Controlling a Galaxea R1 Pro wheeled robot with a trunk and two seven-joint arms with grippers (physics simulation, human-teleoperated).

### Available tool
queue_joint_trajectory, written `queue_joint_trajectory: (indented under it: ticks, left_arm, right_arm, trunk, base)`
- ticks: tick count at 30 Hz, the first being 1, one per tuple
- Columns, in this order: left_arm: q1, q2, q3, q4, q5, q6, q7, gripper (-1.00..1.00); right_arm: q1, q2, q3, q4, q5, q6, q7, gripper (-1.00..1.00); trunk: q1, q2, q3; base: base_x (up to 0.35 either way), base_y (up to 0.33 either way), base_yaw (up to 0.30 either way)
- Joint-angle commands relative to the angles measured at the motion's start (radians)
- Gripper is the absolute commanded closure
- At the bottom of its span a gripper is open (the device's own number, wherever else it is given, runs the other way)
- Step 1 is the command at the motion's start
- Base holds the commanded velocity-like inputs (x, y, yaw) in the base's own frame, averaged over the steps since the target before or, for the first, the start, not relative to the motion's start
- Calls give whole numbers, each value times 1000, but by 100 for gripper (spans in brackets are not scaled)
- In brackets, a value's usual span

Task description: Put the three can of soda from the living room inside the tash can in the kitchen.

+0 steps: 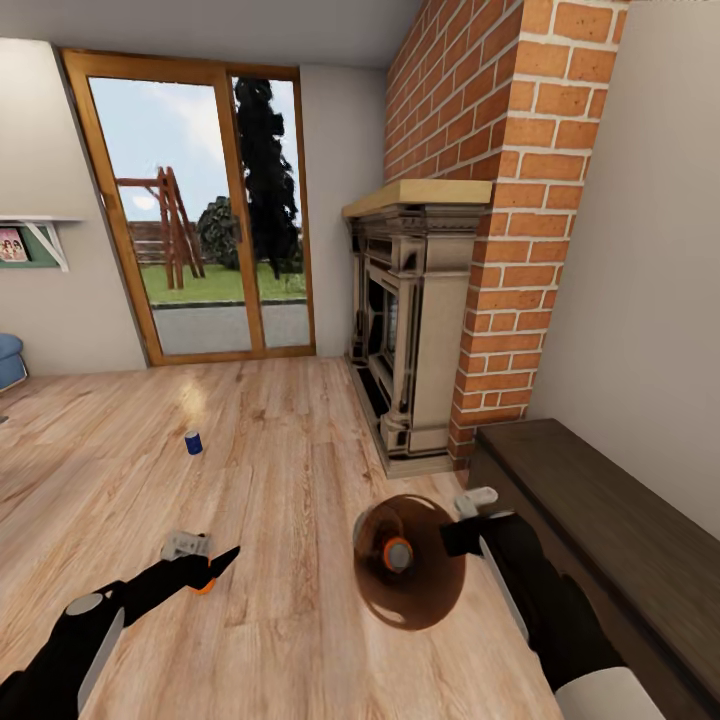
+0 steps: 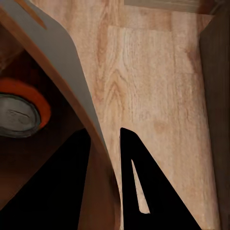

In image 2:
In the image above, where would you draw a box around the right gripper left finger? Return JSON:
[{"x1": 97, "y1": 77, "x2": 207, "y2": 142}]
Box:
[{"x1": 0, "y1": 129, "x2": 91, "y2": 230}]

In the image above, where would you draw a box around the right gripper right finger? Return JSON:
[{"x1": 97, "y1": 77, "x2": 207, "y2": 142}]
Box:
[{"x1": 121, "y1": 127, "x2": 202, "y2": 230}]

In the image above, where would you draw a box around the trash can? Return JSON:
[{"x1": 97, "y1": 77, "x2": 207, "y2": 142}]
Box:
[{"x1": 0, "y1": 0, "x2": 121, "y2": 230}]

